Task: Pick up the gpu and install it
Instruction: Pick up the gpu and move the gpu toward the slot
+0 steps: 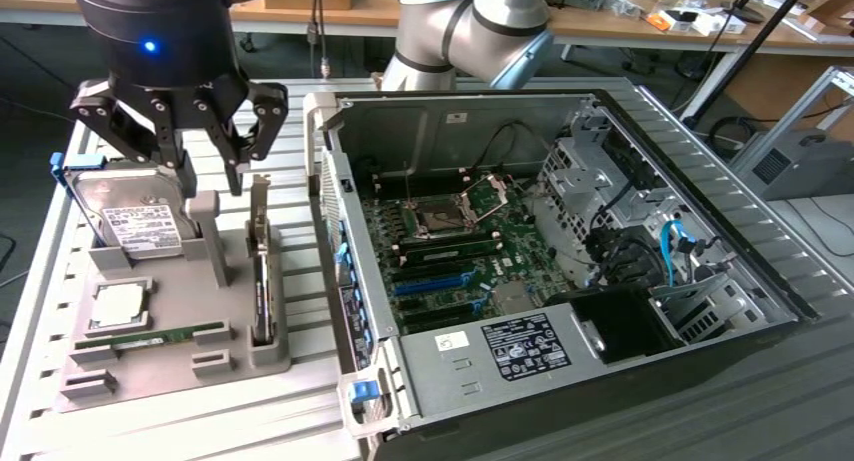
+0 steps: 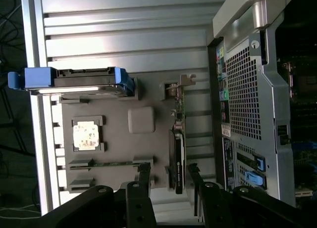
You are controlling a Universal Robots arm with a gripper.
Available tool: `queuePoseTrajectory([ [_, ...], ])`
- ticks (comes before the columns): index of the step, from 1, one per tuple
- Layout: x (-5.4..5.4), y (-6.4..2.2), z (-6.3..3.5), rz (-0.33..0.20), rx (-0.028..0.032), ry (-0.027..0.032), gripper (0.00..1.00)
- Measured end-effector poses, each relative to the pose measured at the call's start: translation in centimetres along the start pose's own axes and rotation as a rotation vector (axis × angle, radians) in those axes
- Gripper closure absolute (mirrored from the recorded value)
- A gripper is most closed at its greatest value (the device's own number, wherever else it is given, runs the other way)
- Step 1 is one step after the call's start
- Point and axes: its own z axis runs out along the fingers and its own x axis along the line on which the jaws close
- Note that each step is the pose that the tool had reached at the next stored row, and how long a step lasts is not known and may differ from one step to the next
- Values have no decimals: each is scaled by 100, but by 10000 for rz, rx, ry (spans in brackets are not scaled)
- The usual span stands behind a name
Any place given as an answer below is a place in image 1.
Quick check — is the white small box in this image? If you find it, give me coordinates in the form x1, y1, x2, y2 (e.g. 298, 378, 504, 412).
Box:
689, 13, 745, 36

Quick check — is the hanging cable with metal plug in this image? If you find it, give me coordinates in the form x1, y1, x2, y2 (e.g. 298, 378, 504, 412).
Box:
309, 0, 333, 78

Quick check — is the silver CPU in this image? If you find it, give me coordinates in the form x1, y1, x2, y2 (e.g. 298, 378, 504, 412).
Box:
89, 283, 147, 328

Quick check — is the graphics card with metal bracket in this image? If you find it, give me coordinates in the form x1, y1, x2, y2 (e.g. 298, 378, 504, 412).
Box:
242, 173, 278, 345

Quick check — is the silver hard disk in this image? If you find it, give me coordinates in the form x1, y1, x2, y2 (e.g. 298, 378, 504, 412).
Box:
69, 168, 201, 260

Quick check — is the cluttered wooden desk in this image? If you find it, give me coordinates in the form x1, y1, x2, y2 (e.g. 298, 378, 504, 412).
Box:
552, 0, 854, 127

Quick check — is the green motherboard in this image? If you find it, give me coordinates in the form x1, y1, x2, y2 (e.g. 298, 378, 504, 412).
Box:
358, 173, 581, 332

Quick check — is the green RAM stick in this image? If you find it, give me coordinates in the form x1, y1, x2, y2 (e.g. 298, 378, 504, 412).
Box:
75, 324, 225, 351

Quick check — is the metal drive cage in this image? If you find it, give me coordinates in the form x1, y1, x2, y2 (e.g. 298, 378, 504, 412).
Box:
536, 105, 675, 232

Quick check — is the grey chipset heatsink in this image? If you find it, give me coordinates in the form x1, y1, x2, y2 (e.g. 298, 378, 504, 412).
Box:
492, 283, 542, 312

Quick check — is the orange and white box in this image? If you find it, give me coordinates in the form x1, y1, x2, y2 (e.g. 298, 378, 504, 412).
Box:
645, 8, 699, 32

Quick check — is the blue wire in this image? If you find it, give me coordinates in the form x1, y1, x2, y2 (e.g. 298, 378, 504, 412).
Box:
656, 219, 699, 287

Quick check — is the blue disk caddy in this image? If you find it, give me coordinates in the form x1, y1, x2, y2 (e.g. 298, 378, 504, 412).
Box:
49, 150, 195, 202

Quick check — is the black monitor stand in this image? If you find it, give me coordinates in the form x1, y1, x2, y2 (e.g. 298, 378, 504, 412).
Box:
716, 0, 765, 23

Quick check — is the grey power supply unit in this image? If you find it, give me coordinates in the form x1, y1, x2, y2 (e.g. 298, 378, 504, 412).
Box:
396, 300, 605, 418

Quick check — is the grey computer tower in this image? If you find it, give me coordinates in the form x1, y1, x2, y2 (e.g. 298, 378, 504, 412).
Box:
729, 128, 854, 202

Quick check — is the installed black RAM stick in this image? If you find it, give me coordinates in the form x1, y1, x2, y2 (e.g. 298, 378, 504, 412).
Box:
404, 243, 500, 266

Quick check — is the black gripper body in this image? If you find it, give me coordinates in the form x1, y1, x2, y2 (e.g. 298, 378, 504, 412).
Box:
69, 0, 250, 131

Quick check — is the grey parts rack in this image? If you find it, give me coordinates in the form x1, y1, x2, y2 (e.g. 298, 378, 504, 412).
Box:
51, 173, 294, 415

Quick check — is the open PC case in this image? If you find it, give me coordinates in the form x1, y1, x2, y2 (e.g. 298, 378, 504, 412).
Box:
300, 88, 823, 461

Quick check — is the metal socket cover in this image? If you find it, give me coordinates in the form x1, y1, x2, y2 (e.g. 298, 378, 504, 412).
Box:
458, 173, 514, 220

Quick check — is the black tripod pole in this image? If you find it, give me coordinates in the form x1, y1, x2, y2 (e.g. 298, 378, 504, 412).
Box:
679, 0, 821, 130

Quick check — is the black expansion slot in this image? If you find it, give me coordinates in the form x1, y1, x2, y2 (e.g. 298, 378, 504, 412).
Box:
389, 263, 462, 282

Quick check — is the blue expansion slot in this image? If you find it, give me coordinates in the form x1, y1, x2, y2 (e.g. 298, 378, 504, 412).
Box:
390, 273, 469, 296

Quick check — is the blue card retention clip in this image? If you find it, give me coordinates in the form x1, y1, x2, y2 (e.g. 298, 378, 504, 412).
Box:
332, 240, 353, 285

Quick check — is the metal disk bay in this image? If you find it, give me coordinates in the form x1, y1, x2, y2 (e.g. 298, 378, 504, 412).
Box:
649, 273, 763, 343

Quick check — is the black wire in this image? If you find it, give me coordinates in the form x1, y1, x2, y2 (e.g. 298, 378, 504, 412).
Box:
476, 120, 556, 178

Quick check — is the CPU socket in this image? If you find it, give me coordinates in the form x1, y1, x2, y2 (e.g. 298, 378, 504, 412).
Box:
398, 195, 481, 240

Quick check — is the black ribbed plastic holder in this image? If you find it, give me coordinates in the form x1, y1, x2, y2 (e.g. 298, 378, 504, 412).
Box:
585, 228, 668, 287

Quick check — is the aluminium profile frame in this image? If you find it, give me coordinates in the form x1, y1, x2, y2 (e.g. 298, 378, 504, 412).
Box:
732, 63, 854, 182

